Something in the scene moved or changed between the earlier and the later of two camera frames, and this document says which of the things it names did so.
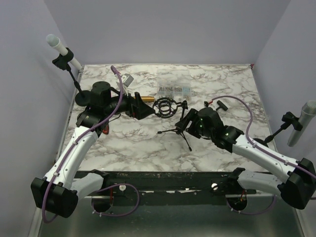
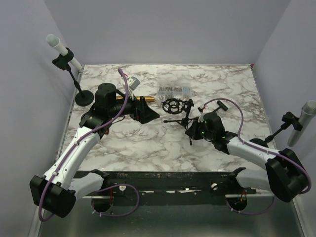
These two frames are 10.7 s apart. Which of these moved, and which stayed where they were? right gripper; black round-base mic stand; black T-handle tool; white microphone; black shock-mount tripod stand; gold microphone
Moved: right gripper; black shock-mount tripod stand
Stayed: white microphone; black round-base mic stand; gold microphone; black T-handle tool
